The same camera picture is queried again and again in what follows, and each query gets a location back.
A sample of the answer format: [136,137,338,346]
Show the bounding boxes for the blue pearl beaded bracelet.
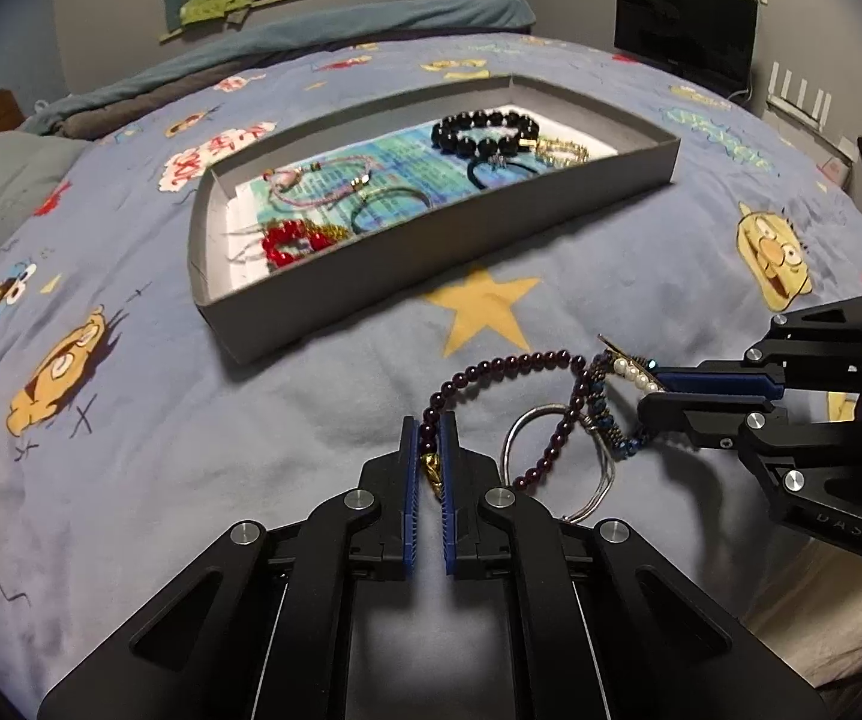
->
[573,334,664,458]

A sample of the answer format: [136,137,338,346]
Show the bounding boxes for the cartoon printed blue bedsheet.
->
[0,30,862,698]

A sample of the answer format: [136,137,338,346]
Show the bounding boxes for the black hair tie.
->
[467,152,544,192]

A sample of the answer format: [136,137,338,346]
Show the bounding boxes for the printed paper sheet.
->
[224,101,619,293]

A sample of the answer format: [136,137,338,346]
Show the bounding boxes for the red bead bracelet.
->
[260,219,331,269]

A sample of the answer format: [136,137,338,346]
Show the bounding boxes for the pink cord bracelet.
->
[262,154,376,203]

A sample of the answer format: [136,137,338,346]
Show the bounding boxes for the black flat monitor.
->
[614,0,759,83]

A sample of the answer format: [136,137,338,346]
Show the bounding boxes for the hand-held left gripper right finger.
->
[440,412,829,720]

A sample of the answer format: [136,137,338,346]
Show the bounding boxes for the teal folded blanket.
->
[22,0,537,136]

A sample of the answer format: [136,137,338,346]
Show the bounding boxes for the large black bead bracelet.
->
[431,110,540,160]

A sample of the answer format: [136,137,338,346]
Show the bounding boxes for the gold chain bracelet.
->
[531,136,593,166]

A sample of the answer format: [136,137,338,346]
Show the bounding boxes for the grey cardboard box tray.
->
[187,73,683,365]

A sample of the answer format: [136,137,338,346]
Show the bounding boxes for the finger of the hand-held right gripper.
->
[651,296,862,402]
[636,390,793,452]

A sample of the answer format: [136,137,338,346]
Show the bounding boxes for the small purple bead bracelet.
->
[417,349,589,503]

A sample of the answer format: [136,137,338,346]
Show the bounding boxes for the dark grey folded blanket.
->
[56,82,199,140]

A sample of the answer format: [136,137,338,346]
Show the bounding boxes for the silver bangle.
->
[500,403,618,522]

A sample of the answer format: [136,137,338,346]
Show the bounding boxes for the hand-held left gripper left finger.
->
[37,414,421,720]

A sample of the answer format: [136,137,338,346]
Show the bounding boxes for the grey pillow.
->
[0,131,94,290]

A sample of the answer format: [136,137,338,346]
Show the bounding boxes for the black cord bracelet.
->
[350,187,432,235]

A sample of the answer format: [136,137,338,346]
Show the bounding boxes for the white router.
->
[764,60,837,128]

